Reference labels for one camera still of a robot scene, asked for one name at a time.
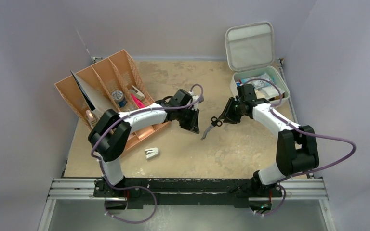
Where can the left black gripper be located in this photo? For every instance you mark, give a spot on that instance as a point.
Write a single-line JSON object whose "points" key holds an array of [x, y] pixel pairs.
{"points": [[192, 125]]}

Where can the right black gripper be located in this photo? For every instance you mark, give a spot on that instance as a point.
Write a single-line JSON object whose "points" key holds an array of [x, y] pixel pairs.
{"points": [[231, 112]]}

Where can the black grey scissors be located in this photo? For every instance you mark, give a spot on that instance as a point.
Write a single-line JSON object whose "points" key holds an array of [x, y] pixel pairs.
{"points": [[215, 122]]}

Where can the alcohol pad sachet pair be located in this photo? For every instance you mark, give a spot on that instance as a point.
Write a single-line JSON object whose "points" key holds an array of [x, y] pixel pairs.
{"points": [[261, 81]]}

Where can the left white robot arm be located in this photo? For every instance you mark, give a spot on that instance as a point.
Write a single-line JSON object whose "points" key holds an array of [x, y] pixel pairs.
{"points": [[110, 135]]}

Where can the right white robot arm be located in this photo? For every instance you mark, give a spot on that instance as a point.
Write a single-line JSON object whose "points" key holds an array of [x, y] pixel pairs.
{"points": [[296, 147]]}

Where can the white stapler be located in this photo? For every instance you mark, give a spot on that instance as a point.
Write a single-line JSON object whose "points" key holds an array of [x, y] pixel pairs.
{"points": [[151, 153]]}

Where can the pink desk tray organizer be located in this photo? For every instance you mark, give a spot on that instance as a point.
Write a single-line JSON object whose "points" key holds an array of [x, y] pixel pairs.
{"points": [[143, 134]]}

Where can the grey stapler in tray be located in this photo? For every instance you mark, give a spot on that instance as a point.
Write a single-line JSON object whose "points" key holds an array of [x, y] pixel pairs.
{"points": [[137, 93]]}

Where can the grey open storage case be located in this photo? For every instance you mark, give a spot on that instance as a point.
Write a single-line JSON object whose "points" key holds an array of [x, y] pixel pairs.
{"points": [[250, 53]]}

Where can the blue grey tape roll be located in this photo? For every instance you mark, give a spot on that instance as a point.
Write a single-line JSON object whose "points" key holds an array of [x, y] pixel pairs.
{"points": [[119, 98]]}

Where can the pink file organizer rack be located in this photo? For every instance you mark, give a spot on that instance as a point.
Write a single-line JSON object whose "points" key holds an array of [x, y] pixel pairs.
{"points": [[116, 72]]}

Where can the dark folder in rack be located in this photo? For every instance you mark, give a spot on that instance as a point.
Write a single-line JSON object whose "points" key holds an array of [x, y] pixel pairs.
{"points": [[98, 103]]}

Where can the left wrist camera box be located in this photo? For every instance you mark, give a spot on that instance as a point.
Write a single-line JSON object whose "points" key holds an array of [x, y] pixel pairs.
{"points": [[196, 98]]}

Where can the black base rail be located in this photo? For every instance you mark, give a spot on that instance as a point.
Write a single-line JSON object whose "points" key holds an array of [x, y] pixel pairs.
{"points": [[191, 191]]}

